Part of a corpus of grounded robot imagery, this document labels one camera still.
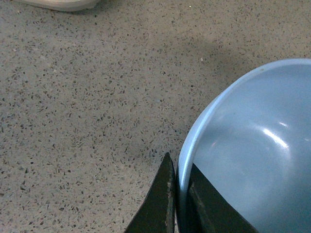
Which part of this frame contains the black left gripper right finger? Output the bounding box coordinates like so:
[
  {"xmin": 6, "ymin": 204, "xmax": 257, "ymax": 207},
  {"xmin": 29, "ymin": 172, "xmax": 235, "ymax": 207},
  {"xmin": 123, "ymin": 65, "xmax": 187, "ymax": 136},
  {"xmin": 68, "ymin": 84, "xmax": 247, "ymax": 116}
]
[{"xmin": 187, "ymin": 165, "xmax": 258, "ymax": 233}]

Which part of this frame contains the blue bowl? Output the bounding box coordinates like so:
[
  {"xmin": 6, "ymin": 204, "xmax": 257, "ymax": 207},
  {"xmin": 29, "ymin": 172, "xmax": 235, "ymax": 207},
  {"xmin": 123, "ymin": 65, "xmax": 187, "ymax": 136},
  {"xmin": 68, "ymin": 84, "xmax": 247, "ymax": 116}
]
[{"xmin": 176, "ymin": 58, "xmax": 311, "ymax": 233}]

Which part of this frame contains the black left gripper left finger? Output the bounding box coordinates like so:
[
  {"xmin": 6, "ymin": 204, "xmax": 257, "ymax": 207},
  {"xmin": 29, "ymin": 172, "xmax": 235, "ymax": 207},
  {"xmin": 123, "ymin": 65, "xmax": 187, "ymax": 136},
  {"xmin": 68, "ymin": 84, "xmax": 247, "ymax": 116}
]
[{"xmin": 125, "ymin": 152, "xmax": 175, "ymax": 233}]

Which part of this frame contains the cream toaster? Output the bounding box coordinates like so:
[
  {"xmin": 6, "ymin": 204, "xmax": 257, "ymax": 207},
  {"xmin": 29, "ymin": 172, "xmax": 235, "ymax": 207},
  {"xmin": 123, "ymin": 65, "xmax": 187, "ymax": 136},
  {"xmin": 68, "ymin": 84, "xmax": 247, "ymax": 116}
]
[{"xmin": 18, "ymin": 0, "xmax": 100, "ymax": 12}]

